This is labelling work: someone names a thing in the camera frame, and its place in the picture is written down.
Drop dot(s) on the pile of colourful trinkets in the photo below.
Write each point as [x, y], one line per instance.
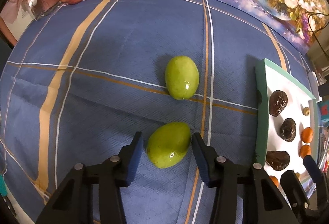
[323, 146]

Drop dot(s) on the white tray with teal rim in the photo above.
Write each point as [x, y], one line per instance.
[285, 109]

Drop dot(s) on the small orange with stem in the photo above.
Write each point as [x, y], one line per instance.
[275, 180]

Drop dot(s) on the blue plaid tablecloth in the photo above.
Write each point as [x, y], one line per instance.
[81, 81]

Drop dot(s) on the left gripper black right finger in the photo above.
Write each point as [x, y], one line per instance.
[262, 200]

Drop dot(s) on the white power strip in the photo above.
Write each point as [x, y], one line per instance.
[314, 86]

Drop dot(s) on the dark dried date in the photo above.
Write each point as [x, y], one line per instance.
[277, 102]
[278, 160]
[287, 130]

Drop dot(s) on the teal toy box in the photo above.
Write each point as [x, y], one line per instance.
[324, 110]

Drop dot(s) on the orange mandarin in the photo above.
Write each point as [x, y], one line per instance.
[305, 150]

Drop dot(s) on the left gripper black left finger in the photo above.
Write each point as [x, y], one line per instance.
[72, 201]

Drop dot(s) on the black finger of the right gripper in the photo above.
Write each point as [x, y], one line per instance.
[320, 179]
[295, 193]

